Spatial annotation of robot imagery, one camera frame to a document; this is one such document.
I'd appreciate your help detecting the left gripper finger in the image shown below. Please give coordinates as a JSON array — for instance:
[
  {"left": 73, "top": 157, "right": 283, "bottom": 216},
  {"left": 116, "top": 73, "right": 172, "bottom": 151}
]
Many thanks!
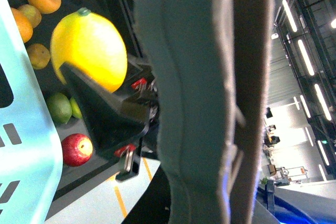
[{"left": 134, "top": 0, "right": 277, "bottom": 223}]

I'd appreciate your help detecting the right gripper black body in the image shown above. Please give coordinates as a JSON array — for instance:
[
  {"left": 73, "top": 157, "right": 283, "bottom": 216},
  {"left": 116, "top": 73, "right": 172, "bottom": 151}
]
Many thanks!
[{"left": 114, "top": 54, "right": 160, "bottom": 182}]

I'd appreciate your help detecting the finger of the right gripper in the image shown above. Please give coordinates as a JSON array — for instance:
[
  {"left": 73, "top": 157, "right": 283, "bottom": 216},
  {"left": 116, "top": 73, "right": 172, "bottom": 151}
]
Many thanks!
[{"left": 60, "top": 62, "right": 149, "bottom": 159}]

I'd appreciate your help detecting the light teal shopping basket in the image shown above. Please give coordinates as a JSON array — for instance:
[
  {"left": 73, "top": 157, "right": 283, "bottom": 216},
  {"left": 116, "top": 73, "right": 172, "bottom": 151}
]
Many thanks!
[{"left": 1, "top": 0, "right": 63, "bottom": 223}]

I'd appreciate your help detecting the green apple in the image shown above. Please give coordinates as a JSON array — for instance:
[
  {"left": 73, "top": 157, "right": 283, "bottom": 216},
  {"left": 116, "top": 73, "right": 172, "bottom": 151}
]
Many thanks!
[{"left": 69, "top": 97, "right": 82, "bottom": 119}]

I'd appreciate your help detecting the red apple front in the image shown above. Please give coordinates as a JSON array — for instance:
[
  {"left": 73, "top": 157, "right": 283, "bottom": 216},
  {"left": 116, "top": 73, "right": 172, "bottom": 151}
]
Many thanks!
[{"left": 61, "top": 133, "right": 93, "bottom": 167}]

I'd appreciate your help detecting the green avocado right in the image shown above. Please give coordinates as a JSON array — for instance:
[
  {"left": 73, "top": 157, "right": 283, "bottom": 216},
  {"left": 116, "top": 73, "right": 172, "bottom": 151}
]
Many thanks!
[{"left": 46, "top": 92, "right": 72, "bottom": 124}]

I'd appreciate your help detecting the brown kiwi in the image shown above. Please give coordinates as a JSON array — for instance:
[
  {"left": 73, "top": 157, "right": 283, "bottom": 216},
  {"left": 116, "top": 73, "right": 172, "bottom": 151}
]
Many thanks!
[{"left": 26, "top": 44, "right": 50, "bottom": 70}]

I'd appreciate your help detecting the olive green kiwi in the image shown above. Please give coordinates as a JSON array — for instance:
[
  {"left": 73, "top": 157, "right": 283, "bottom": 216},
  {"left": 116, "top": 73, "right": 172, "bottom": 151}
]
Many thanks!
[{"left": 18, "top": 4, "right": 42, "bottom": 28}]

